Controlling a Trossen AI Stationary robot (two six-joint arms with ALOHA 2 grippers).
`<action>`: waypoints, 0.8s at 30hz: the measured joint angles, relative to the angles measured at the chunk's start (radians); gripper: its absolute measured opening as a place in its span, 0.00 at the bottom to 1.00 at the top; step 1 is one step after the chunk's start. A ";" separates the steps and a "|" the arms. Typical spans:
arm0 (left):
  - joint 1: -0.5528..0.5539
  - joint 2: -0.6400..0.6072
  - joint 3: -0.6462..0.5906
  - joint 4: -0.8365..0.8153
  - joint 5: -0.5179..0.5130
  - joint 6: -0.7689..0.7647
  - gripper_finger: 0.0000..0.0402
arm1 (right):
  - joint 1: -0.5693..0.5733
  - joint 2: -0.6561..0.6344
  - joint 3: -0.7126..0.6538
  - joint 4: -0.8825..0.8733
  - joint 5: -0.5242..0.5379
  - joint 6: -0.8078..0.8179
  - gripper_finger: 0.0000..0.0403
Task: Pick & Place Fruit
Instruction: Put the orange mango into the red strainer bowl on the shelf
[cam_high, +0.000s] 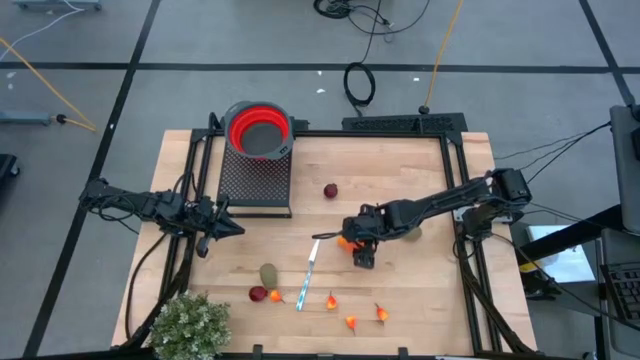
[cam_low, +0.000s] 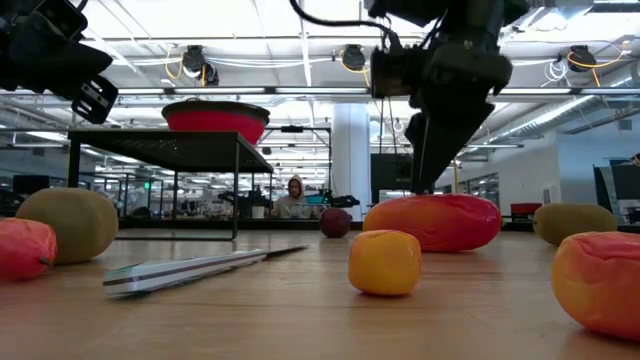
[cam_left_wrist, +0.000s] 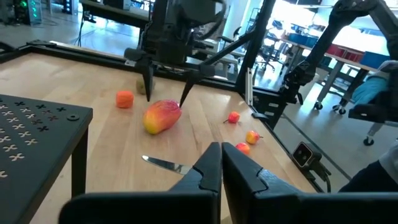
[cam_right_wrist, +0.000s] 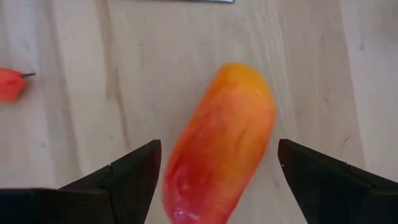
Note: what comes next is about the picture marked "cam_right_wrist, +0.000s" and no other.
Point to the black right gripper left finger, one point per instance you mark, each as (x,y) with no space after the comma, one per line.
(124,193)

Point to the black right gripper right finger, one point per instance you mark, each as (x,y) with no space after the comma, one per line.
(326,193)

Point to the orange red bell pepper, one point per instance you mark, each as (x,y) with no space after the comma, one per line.
(217,140)

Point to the small orange pepper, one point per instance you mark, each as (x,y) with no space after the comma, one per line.
(11,84)

